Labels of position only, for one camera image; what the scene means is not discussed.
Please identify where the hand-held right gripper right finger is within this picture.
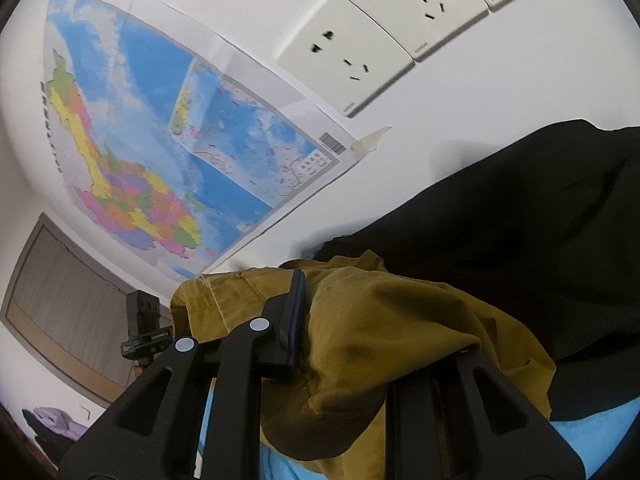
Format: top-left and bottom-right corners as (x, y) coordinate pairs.
(387, 342), (586, 480)

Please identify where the colourful wall map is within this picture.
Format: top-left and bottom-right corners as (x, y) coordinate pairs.
(35, 0), (362, 282)

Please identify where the olive green garment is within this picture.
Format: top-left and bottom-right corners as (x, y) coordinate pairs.
(170, 249), (557, 476)

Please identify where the grey wooden door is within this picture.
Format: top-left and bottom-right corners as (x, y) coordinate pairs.
(0, 212), (132, 409)

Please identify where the black garment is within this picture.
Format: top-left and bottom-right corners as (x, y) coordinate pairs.
(300, 119), (640, 423)

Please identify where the purple cloth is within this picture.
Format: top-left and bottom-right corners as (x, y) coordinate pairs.
(21, 406), (92, 444)

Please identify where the blue blanket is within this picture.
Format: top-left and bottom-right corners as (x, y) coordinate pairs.
(197, 399), (637, 480)

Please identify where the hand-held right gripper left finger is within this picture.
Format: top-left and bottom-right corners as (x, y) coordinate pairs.
(57, 269), (307, 480)

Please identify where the clear tape strip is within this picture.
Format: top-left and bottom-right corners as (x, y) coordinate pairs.
(350, 125), (394, 154)

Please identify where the white wall socket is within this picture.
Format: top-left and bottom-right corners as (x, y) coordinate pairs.
(340, 0), (489, 64)
(277, 0), (416, 119)

